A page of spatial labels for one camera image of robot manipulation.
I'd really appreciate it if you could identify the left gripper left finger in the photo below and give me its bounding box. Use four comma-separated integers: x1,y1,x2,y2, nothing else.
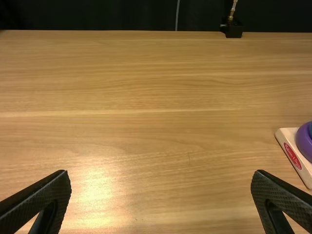
0,170,72,234

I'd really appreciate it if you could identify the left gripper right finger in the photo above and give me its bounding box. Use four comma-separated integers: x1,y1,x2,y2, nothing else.
250,169,312,234

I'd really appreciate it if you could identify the wooden peg base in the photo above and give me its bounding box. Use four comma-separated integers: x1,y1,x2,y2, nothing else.
274,126,312,190

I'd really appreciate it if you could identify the black clamp stand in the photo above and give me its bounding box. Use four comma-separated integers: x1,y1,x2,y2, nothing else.
219,0,244,39

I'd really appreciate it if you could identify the purple ring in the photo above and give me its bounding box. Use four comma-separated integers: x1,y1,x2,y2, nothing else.
296,120,312,163

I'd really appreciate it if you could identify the grey cable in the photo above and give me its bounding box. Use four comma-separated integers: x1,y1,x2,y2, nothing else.
175,0,181,32

